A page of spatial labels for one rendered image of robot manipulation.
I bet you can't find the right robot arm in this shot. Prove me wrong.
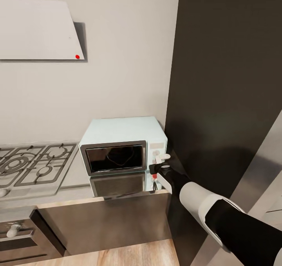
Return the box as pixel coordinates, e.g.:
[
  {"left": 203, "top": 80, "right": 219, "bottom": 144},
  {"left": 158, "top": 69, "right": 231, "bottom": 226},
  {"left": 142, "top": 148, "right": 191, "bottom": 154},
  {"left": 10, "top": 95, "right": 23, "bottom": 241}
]
[{"left": 149, "top": 154, "right": 282, "bottom": 266}]

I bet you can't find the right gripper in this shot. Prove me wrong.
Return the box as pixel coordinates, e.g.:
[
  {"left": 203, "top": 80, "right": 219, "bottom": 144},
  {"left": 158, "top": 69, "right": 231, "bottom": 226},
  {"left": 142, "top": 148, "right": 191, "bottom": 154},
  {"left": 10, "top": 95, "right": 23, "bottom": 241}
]
[{"left": 149, "top": 161, "right": 168, "bottom": 175}]

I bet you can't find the microwave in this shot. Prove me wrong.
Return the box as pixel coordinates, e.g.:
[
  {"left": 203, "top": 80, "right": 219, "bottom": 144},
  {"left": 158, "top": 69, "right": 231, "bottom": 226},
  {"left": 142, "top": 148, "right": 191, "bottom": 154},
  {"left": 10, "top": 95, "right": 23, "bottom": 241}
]
[{"left": 79, "top": 117, "right": 168, "bottom": 176}]

